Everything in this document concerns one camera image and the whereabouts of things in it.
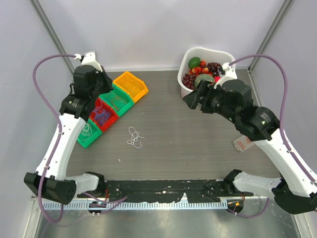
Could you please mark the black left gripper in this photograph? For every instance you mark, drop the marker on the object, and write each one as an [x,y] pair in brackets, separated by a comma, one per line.
[107,80]

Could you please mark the right aluminium frame post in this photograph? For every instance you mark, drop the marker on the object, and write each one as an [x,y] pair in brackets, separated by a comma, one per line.
[281,14]

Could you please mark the red apple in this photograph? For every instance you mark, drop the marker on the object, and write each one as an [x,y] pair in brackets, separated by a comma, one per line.
[217,78]

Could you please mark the green plastic bin beside yellow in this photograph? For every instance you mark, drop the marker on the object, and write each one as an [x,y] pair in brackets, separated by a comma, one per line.
[118,99]

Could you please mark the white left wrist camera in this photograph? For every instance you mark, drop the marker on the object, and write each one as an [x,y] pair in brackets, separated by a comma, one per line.
[89,58]

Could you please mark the red and white card box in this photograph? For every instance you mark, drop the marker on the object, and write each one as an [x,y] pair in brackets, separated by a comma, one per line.
[243,143]

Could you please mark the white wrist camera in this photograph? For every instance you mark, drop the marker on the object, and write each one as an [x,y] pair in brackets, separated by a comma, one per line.
[228,73]
[89,58]

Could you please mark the white perforated cable duct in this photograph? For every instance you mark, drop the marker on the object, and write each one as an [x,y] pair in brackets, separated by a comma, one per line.
[182,205]

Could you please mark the green plastic bin at end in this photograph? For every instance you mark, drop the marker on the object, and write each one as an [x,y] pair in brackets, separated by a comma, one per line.
[89,134]

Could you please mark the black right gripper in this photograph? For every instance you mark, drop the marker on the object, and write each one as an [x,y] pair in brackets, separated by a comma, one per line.
[206,89]

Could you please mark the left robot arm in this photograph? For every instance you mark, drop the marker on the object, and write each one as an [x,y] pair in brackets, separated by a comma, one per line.
[49,179]

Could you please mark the green lime fruit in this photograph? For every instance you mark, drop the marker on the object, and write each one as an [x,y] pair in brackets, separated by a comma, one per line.
[194,62]

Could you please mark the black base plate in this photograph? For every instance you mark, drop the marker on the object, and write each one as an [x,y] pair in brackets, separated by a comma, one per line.
[166,191]

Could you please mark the aluminium frame post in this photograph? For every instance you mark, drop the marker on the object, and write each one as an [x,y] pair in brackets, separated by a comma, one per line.
[281,14]
[47,25]

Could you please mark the red plastic bin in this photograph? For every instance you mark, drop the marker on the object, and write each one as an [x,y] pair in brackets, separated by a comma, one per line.
[103,115]

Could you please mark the dark purple grape bunch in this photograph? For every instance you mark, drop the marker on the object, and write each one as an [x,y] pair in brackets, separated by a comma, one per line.
[213,68]

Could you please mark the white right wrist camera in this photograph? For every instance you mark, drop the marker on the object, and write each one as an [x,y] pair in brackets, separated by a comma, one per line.
[228,73]

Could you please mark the red and yellow peaches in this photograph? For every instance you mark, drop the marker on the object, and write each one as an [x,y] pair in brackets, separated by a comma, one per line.
[201,69]

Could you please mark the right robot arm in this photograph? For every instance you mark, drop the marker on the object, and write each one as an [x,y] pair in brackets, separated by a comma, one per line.
[293,191]

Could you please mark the white plastic fruit basket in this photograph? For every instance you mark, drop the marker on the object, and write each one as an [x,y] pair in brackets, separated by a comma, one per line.
[205,54]

